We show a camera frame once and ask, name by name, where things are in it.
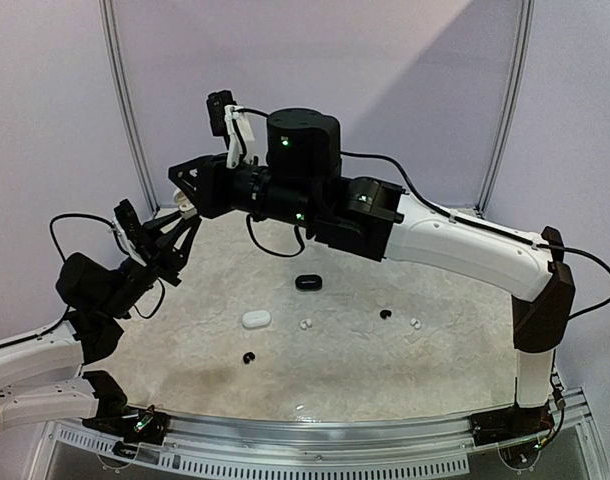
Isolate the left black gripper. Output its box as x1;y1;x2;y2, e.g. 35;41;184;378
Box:
99;206;199;319

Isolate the white charging case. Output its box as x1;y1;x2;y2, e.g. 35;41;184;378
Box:
241;310;271;330
173;188;197;219

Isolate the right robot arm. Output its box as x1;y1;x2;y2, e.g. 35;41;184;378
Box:
168;105;575;436

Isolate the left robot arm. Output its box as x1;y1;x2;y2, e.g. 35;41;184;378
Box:
0;203;201;444

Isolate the white closed charging case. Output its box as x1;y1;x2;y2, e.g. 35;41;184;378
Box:
241;310;271;330

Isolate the black charging case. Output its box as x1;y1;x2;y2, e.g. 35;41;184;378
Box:
295;274;323;291

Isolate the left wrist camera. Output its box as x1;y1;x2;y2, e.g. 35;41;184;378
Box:
112;199;146;266

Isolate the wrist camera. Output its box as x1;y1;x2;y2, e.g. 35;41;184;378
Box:
206;90;259;169
112;199;146;266

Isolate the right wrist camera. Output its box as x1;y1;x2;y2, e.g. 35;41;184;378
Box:
206;90;259;169

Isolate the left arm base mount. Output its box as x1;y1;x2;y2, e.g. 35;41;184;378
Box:
82;405;171;446

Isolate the left aluminium frame post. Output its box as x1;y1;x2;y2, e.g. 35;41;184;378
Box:
99;0;160;213

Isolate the aluminium frame post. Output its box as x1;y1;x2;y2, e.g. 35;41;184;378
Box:
99;0;160;213
476;0;535;217

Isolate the aluminium front rail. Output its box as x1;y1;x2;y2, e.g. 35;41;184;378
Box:
29;389;610;479

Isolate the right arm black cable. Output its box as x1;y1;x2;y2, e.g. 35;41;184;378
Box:
232;106;610;451

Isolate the right aluminium frame post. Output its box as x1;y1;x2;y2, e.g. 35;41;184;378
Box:
476;0;535;217

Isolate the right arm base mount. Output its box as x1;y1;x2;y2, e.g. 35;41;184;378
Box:
468;403;554;447

